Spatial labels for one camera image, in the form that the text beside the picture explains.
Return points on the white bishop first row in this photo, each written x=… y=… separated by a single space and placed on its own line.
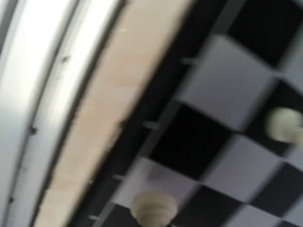
x=153 y=209

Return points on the black and silver chessboard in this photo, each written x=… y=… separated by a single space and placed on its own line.
x=210 y=150

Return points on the white pawn second row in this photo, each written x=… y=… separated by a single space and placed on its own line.
x=285 y=125

